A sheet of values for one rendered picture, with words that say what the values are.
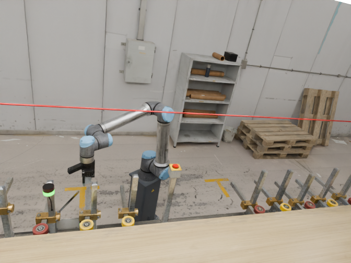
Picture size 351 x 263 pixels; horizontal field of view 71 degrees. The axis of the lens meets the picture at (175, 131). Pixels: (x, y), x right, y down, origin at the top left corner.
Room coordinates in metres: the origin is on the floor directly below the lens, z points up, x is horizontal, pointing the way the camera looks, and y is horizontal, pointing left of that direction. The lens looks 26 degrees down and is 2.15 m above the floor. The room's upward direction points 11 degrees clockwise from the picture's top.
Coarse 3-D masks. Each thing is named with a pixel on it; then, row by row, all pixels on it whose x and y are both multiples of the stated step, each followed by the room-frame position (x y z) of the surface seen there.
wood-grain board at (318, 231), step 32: (160, 224) 1.16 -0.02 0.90; (192, 224) 1.21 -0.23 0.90; (224, 224) 1.27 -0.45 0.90; (256, 224) 1.33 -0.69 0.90; (288, 224) 1.39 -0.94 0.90; (320, 224) 1.45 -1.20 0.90; (0, 256) 0.77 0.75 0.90; (32, 256) 0.80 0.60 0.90; (64, 256) 0.83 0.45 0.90; (96, 256) 0.87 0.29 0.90; (128, 256) 0.90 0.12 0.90; (160, 256) 0.94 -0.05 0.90; (192, 256) 0.98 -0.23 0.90; (224, 256) 1.02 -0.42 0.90; (256, 256) 1.06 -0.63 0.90; (288, 256) 1.10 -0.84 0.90; (320, 256) 1.15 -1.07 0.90
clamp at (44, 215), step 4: (44, 212) 1.11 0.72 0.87; (56, 212) 1.13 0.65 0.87; (36, 216) 1.07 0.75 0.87; (40, 216) 1.08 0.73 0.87; (44, 216) 1.08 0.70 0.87; (48, 216) 1.09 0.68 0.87; (56, 216) 1.11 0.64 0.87; (60, 216) 1.13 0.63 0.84; (36, 220) 1.05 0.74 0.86; (40, 220) 1.06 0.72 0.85; (48, 220) 1.08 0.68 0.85; (52, 220) 1.09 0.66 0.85; (56, 220) 1.09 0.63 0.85
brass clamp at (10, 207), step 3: (9, 204) 1.04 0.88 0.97; (12, 204) 1.04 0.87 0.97; (6, 207) 1.01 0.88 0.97; (9, 207) 1.02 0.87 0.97; (12, 207) 1.03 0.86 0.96; (0, 210) 0.99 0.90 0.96; (3, 210) 1.00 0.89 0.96; (6, 210) 1.00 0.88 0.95; (9, 210) 1.01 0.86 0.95; (12, 210) 1.02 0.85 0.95; (0, 213) 0.99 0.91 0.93; (3, 213) 1.00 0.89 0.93; (6, 213) 1.00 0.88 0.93
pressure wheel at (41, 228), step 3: (36, 225) 0.98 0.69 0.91; (39, 225) 0.98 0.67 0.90; (42, 225) 0.99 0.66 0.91; (45, 225) 0.99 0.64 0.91; (33, 228) 0.96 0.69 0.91; (36, 228) 0.96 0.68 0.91; (39, 228) 0.96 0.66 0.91; (42, 228) 0.97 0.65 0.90; (45, 228) 0.97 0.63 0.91; (48, 228) 0.98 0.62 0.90; (33, 231) 0.94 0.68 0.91; (36, 231) 0.94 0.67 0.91; (39, 231) 0.95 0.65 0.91; (42, 231) 0.95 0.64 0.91; (45, 231) 0.96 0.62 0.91; (48, 231) 0.98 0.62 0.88; (33, 234) 0.93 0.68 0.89; (36, 234) 0.93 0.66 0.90; (39, 234) 0.93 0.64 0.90
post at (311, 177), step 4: (308, 176) 1.81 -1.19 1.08; (312, 176) 1.79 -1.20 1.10; (308, 180) 1.80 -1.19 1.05; (312, 180) 1.79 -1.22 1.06; (304, 184) 1.81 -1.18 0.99; (308, 184) 1.79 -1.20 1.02; (304, 188) 1.80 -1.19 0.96; (308, 188) 1.79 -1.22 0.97; (300, 192) 1.81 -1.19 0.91; (304, 192) 1.79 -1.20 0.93; (300, 196) 1.79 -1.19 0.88; (304, 196) 1.79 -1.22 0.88; (300, 200) 1.79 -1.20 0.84; (296, 208) 1.79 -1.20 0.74
